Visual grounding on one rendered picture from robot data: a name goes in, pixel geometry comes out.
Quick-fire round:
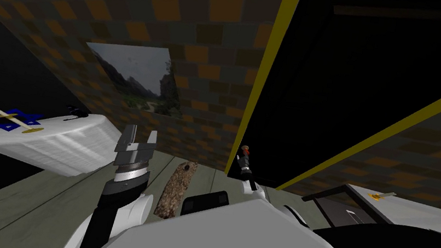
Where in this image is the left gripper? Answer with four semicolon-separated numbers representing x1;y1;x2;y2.
112;122;159;172

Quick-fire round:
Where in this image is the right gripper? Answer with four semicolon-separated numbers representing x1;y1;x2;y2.
233;153;254;176

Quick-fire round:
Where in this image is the landscape picture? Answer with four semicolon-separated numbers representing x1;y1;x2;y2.
76;35;193;119

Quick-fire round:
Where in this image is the brown speckled mat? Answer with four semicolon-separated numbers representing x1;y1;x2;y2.
152;157;200;224

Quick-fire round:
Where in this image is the white cabinet with blue star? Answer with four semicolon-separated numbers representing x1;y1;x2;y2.
0;94;127;186

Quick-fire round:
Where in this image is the black door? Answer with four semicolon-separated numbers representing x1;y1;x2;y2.
225;0;441;217

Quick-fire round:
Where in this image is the white cabinet with gold item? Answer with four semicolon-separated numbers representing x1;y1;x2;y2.
298;176;441;245

